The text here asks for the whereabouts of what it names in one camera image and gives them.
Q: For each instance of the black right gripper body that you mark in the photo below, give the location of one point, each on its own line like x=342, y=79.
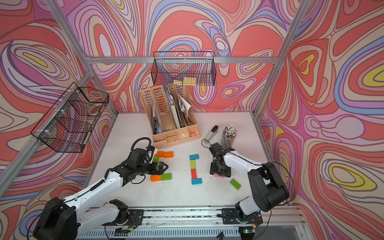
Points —
x=220, y=169

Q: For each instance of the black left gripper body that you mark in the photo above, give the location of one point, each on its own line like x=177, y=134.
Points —
x=146, y=168

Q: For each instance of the pink block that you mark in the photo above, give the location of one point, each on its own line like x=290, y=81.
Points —
x=218, y=176

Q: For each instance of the orange block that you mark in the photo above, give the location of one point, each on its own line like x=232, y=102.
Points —
x=168, y=154
x=156, y=178
x=160, y=154

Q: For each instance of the red block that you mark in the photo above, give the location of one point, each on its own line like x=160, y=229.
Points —
x=193, y=174

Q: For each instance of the light green block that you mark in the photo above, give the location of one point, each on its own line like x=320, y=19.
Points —
x=192, y=164

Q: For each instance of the teal block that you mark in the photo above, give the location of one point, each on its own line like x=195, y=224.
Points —
x=194, y=157
x=197, y=181

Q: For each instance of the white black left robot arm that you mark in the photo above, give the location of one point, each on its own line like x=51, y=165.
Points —
x=71, y=217

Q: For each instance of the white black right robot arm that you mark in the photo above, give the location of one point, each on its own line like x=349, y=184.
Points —
x=267, y=186

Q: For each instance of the grey stapler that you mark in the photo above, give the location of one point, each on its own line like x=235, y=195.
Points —
x=212, y=133

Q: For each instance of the beige plastic file organizer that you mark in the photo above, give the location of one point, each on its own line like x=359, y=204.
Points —
x=169, y=110

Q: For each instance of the yellow sticky notes pad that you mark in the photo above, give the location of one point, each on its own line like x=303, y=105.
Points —
x=186, y=81

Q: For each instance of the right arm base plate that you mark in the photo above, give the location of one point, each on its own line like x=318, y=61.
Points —
x=232, y=216

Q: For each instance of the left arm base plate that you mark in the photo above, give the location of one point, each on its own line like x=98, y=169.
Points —
x=129, y=217

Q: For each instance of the black wire basket left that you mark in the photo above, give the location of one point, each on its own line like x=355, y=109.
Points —
x=68, y=124

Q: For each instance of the black wire basket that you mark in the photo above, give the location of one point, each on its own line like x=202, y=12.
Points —
x=175, y=65
x=68, y=124

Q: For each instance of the black wire basket back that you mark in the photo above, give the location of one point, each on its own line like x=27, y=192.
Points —
x=175, y=65

